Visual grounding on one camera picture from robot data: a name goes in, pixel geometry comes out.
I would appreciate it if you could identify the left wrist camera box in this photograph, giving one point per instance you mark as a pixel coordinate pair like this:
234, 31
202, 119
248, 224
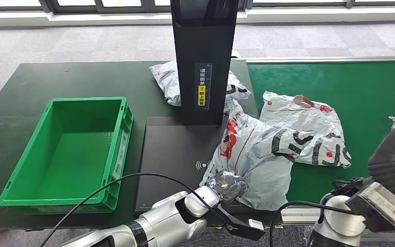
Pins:
241, 231

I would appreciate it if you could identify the black inbound scanner machine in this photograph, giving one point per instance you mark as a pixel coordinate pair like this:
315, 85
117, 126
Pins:
170, 150

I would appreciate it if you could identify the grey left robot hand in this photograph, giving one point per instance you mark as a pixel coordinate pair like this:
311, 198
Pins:
230, 187

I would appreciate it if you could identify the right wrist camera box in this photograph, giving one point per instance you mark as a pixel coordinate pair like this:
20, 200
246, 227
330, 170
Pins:
378, 204

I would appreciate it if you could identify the grey parcel bag red lettering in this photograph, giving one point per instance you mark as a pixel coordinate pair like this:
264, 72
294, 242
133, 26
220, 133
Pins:
259, 177

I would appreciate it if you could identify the white parcel bag black print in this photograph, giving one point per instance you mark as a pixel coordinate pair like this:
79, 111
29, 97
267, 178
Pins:
165, 80

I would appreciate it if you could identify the green plastic crate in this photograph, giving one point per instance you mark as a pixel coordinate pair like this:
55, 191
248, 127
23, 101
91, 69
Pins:
64, 153

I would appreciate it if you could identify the white parcel bag brown tear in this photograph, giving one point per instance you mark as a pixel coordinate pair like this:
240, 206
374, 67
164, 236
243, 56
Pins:
303, 116

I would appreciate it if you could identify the dark window frame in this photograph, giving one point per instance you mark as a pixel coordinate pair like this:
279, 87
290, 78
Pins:
115, 9

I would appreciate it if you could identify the yellow black label strip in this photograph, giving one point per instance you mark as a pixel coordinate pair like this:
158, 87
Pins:
201, 99

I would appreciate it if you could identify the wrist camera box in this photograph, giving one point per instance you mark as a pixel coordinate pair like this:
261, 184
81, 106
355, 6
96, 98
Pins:
241, 231
378, 204

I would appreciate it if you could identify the green conveyor belt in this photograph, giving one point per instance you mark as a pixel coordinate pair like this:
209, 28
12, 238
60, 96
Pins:
364, 88

